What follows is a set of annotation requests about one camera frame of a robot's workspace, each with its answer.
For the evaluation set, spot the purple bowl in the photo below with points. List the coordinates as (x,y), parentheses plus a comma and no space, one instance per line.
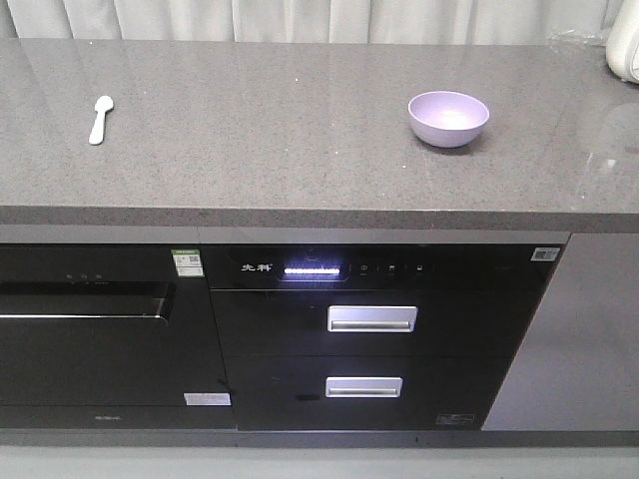
(446,119)

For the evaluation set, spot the white spoon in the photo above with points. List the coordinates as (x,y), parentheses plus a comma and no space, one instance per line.
(103,105)

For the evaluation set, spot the black disinfection cabinet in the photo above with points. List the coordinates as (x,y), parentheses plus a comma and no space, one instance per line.
(372,336)

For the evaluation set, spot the black built-in dishwasher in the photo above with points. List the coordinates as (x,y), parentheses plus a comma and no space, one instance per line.
(109,336)

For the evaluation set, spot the grey cabinet door right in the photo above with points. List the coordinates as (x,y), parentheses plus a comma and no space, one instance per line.
(577,367)

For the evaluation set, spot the clear plastic wrap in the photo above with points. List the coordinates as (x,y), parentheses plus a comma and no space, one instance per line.
(577,37)

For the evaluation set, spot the white soy milk maker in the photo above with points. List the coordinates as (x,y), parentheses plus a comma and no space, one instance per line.
(622,45)

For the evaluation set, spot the white curtain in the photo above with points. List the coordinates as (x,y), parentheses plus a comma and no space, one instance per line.
(346,22)

